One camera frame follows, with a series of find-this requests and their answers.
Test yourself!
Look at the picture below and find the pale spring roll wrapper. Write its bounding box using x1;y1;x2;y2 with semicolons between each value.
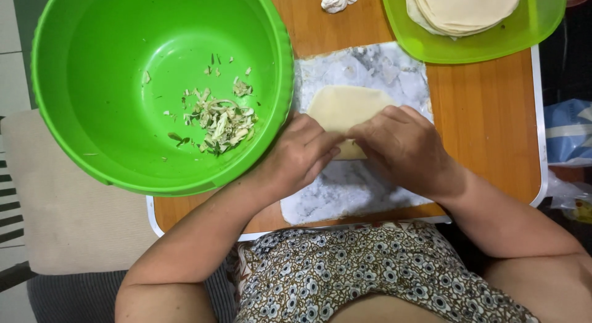
306;85;399;161

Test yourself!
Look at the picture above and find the chopped vegetable filling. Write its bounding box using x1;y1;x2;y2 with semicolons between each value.
141;54;260;158

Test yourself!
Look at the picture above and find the black striped mat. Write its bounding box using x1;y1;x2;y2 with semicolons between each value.
0;115;25;246

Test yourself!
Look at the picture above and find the grey striped cushion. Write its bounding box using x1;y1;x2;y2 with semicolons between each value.
26;260;237;323

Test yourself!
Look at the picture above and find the floral patterned dress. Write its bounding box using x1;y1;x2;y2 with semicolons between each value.
226;220;540;323

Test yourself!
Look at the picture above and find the clear plastic bag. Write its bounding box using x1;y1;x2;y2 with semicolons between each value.
547;170;592;225

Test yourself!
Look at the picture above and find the large green plastic basin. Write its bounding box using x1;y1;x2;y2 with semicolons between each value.
31;0;295;197

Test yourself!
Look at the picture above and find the blue plastic bag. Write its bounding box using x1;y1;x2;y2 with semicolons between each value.
543;98;592;168

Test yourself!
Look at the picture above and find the person's right hand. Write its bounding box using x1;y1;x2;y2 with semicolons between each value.
347;105;464;203

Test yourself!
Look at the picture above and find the person's left hand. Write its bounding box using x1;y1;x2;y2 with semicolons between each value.
253;111;347;200

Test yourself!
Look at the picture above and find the white marble board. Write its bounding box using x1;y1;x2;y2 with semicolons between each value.
279;41;435;226

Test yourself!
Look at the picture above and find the stack of round wrappers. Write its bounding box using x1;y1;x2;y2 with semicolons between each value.
404;0;526;41

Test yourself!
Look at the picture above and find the lime green plastic tray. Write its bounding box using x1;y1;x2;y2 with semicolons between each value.
380;0;568;65

